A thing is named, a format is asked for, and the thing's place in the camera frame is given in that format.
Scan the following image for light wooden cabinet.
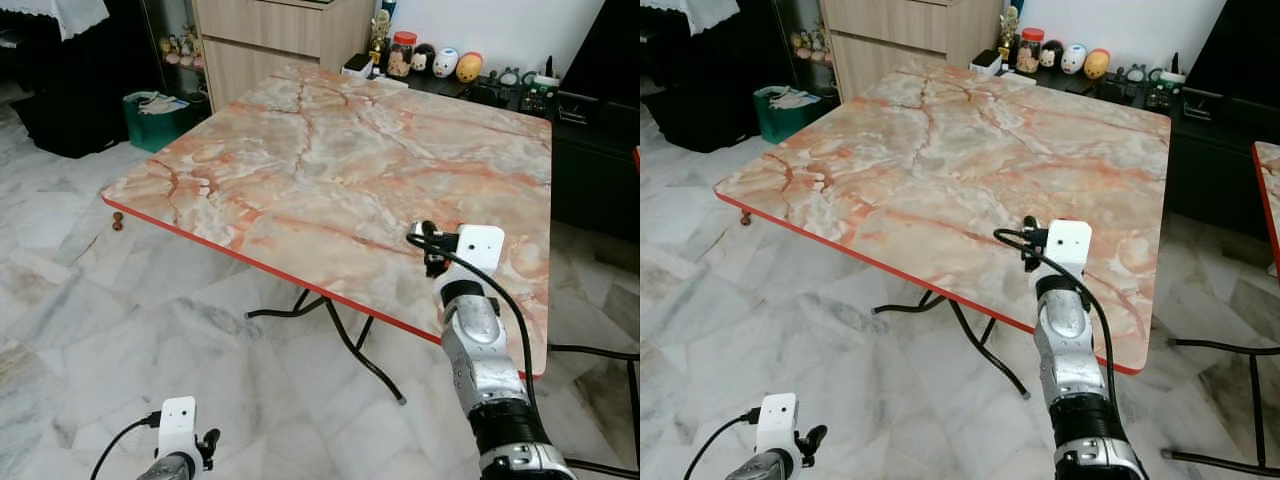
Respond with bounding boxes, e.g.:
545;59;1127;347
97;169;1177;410
191;0;377;112
819;0;1005;102

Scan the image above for red-lidded clear jar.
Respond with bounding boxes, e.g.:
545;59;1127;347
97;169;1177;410
387;31;419;80
1015;27;1047;75

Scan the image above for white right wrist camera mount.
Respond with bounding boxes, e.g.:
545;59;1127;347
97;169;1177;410
454;225;506;279
1044;221;1093;278

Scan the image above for red-edged marble side table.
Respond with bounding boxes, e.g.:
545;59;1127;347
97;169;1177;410
1251;140;1280;283

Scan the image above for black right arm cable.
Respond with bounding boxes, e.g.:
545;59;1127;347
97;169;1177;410
993;227;1121;403
406;222;541;423

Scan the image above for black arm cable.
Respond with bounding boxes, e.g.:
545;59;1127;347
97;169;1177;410
406;222;541;423
993;227;1121;403
89;411;162;480
684;408;761;480

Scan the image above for green bin with papers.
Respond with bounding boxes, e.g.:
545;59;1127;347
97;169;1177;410
752;84;840;144
122;89;212;154

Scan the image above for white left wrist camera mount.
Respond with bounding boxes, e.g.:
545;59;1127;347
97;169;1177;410
756;392;799;457
157;396;199;458

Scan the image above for white lace cloth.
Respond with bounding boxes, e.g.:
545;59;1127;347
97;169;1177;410
640;0;740;37
0;0;110;42

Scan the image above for black television screen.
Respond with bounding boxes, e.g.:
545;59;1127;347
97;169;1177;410
557;0;641;101
1183;0;1280;99

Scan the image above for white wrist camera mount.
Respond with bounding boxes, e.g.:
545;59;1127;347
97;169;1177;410
756;392;799;457
157;396;199;458
1044;221;1093;278
454;225;506;279

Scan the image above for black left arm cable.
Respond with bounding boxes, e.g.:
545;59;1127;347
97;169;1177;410
89;411;162;480
684;408;761;480

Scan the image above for black metal stand legs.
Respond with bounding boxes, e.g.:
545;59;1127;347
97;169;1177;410
547;344;641;480
1163;337;1280;473

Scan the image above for glass display shelf with figurines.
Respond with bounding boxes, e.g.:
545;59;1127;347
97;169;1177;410
772;0;835;69
140;0;207;73

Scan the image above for black low cabinet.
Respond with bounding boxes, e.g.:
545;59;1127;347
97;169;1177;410
400;68;641;244
1030;65;1280;241

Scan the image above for golden statuette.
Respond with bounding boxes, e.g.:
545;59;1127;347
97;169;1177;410
997;5;1021;63
368;9;394;69

